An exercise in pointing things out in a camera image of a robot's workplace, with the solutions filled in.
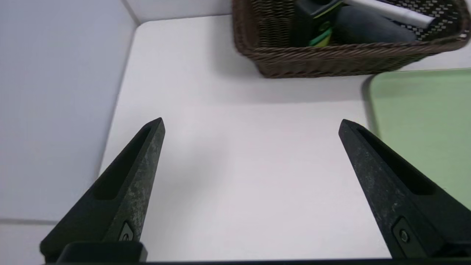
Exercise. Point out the dark brown wicker basket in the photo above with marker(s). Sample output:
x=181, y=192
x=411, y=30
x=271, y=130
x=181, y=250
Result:
x=331, y=59

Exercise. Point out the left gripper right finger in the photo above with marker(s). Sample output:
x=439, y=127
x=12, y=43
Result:
x=404, y=206

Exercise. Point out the light green plastic tray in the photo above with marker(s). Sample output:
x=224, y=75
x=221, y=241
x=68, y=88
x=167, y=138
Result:
x=423, y=129

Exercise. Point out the white marker pen black caps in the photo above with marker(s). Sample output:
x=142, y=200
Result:
x=393, y=11

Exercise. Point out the black square pump bottle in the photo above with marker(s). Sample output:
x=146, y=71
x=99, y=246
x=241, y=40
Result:
x=316, y=25

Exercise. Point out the dark grey cloth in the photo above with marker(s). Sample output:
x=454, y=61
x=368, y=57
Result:
x=368, y=29

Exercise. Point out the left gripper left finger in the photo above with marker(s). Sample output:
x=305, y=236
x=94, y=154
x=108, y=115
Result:
x=121, y=198

